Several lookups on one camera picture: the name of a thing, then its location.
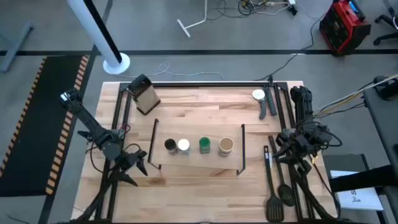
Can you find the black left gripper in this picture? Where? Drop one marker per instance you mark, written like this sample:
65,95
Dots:
132,158

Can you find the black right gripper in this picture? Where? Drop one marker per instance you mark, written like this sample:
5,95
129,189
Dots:
295,143

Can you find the red spice jar black lid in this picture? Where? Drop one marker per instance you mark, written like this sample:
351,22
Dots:
170,144

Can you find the bagel sesame jar white lid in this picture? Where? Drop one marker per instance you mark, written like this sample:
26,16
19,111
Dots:
183,145

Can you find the clear spice jar tan lid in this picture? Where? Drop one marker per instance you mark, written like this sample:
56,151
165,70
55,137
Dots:
226,144

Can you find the wooden shelf riser black legs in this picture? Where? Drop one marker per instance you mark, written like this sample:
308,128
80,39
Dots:
192,130

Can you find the green spice jar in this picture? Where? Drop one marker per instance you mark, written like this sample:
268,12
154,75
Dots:
204,143

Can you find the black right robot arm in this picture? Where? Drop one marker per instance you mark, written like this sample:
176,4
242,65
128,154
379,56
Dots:
303,102

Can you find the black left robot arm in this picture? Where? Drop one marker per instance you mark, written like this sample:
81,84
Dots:
93,126

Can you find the black slotted spoon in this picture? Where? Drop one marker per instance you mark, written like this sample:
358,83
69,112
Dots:
286,193

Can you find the black can opener white knob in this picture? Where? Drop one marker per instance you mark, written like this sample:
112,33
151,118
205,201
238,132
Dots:
270,105

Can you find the black slotted spatula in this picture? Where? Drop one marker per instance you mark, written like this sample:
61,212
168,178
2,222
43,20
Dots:
274,210

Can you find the steel box grater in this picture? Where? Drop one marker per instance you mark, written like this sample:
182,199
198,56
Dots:
146,98

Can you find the white paper sheet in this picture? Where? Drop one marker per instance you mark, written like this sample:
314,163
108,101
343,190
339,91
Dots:
357,199

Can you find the dark grey desk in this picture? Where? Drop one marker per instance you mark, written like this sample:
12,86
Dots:
385,118

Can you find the black mat orange striped edge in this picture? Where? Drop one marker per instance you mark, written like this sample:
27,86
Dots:
31,124

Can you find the black desk clamp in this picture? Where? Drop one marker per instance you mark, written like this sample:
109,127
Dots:
388,91

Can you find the red and black equipment box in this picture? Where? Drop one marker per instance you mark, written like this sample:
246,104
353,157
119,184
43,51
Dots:
342,28

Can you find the black power adapter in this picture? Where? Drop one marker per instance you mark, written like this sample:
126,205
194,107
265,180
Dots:
292,11

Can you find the white pole with round base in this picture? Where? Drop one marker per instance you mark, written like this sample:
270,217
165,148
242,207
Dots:
96,31

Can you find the white T-shaped stand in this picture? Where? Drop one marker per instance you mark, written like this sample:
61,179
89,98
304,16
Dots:
183,28

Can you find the black office chair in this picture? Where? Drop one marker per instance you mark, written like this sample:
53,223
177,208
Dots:
388,36

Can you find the grey table leg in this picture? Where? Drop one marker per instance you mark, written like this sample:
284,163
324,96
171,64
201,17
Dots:
15,46

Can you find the black metal table frame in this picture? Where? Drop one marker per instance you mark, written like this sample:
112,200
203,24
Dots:
202,84

